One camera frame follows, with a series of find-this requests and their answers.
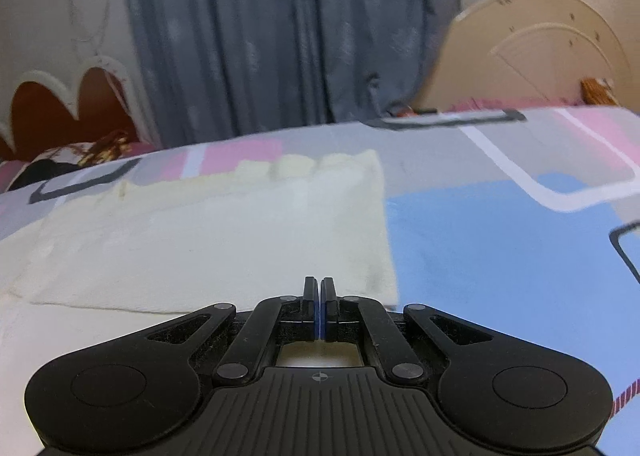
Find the pink bed sheet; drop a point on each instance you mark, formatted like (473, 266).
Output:
(510, 102)

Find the cream arched headboard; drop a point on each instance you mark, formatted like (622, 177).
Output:
(525, 51)

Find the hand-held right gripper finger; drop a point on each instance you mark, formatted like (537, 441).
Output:
(316, 326)
(324, 326)

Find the dark floral pillow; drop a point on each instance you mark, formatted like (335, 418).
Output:
(75, 156)

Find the blue-grey curtain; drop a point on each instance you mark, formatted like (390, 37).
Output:
(280, 31)

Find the cream small towel cloth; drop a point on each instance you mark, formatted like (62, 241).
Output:
(225, 246)

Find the patterned pastel bed sheet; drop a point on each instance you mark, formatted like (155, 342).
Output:
(490, 216)

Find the small orange object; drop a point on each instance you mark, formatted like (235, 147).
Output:
(405, 110)

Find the red headboard with white frame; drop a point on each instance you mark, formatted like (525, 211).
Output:
(65, 106)

